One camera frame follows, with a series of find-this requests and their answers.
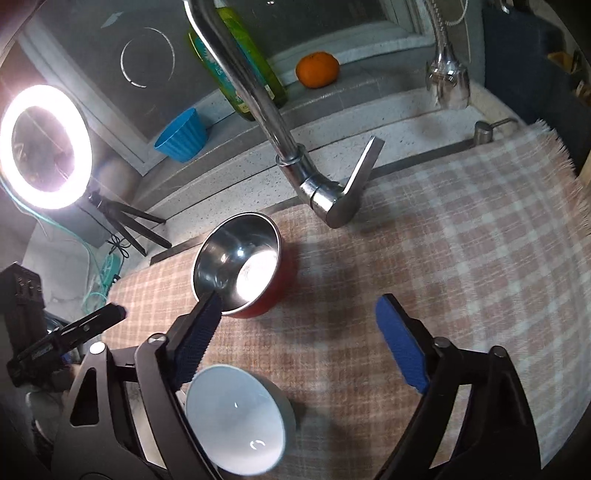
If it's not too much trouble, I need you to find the yellow-green utensil holder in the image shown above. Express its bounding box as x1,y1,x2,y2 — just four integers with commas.
547,51,591,100

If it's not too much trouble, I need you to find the chrome faucet spray extension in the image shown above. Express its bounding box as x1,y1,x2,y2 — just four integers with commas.
424,0,472,110

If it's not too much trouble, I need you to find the white ceramic bowl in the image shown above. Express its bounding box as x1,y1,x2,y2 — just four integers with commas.
185,364,296,476

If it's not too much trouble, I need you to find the ring light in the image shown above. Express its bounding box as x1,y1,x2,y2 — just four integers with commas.
0,84,94,210

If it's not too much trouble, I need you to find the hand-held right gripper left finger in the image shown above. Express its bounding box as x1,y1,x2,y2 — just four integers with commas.
54,292,232,480

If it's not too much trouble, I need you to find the red steel bowl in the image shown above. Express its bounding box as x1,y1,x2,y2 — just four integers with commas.
191,212,296,320

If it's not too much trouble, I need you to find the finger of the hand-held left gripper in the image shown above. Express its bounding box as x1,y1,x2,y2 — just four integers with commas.
7,303,127,388

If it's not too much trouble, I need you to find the dark blue knife block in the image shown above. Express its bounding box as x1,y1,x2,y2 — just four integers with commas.
482,0,578,134

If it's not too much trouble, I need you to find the green dish soap bottle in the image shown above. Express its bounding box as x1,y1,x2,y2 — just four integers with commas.
187,0,289,122

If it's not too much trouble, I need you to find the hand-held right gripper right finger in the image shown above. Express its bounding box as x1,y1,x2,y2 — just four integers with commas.
373,294,542,480

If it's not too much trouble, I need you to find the blue fluted cup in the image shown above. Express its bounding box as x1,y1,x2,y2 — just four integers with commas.
154,107,208,163

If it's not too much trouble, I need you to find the green cable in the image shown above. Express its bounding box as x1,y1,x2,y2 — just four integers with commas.
0,180,123,315

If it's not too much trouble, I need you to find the steel sink fitting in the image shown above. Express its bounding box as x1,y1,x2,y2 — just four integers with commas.
473,117,520,145

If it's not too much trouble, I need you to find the black tripod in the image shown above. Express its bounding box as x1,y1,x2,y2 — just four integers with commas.
88,191,172,257

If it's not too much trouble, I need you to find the checked fringed cloth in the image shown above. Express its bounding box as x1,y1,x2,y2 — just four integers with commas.
99,119,591,480

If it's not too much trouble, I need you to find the orange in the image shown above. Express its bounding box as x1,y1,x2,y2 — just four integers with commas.
295,52,341,89

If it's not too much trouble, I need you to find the chrome faucet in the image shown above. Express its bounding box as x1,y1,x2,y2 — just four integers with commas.
182,0,386,230

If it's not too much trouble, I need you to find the window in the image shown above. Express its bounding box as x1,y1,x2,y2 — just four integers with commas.
18,0,444,176

